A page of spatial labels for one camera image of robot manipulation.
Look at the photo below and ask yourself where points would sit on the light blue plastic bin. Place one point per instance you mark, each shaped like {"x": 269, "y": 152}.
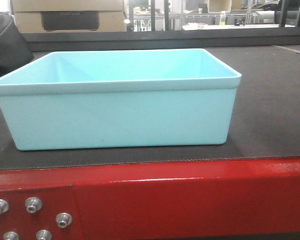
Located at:
{"x": 119, "y": 98}

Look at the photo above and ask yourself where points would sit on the black conveyor belt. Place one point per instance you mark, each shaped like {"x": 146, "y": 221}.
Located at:
{"x": 266, "y": 116}

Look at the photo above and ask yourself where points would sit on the white background table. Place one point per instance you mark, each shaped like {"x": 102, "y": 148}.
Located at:
{"x": 192, "y": 26}

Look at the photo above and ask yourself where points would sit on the yellow liquid bottle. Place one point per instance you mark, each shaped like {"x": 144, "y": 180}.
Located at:
{"x": 222, "y": 20}

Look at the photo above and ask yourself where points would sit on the cardboard box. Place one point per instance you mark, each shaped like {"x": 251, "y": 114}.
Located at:
{"x": 69, "y": 16}

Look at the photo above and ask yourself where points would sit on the red conveyor frame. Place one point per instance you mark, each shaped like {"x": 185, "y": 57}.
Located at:
{"x": 157, "y": 200}

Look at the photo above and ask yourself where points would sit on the black bag with strap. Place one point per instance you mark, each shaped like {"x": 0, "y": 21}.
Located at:
{"x": 14, "y": 50}

